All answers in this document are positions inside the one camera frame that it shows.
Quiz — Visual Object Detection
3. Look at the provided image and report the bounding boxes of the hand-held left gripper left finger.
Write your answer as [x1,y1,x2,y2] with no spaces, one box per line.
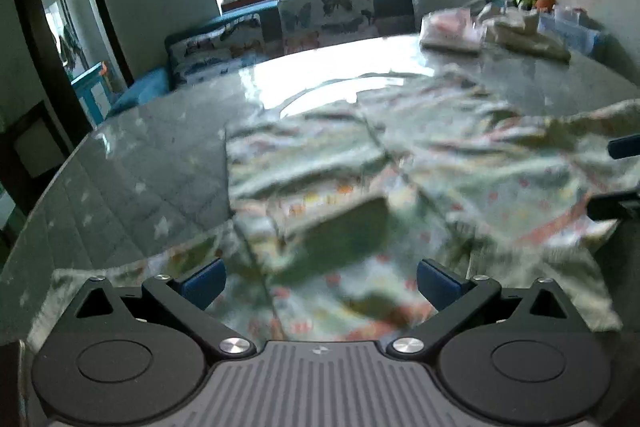
[50,258,256,358]

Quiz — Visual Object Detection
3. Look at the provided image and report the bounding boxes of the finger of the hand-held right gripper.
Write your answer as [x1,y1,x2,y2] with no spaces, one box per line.
[587,189,640,222]
[607,136,640,160]

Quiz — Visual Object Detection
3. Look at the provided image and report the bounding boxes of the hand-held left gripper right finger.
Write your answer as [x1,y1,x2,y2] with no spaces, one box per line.
[387,258,588,355]

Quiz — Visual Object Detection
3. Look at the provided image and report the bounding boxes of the colourful patterned child's shirt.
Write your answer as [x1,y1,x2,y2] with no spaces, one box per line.
[27,67,640,348]

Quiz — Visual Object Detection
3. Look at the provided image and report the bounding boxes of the clear plastic storage box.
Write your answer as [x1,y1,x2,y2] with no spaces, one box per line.
[537,4,608,58]

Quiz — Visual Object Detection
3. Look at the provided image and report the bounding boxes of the cream crumpled cloth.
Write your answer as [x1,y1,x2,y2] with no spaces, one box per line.
[475,4,572,62]

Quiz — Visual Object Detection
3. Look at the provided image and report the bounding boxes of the blue sofa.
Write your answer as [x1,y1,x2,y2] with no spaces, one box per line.
[107,0,608,118]

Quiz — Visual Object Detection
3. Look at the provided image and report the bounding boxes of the pink folded cloth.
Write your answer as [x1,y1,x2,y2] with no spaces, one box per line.
[419,7,486,55]

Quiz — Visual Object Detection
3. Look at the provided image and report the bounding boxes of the dark wooden cabinet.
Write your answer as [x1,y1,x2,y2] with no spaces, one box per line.
[0,102,66,228]

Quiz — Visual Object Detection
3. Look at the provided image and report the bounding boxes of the turquoise cabinet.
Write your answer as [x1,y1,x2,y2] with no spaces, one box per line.
[70,62,113,128]

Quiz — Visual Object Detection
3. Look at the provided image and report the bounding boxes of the butterfly print cushion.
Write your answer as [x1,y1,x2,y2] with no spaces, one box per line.
[277,0,376,55]
[167,19,266,88]

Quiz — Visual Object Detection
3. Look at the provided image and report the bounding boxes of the dark wooden door frame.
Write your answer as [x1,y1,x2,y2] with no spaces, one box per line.
[7,0,136,132]

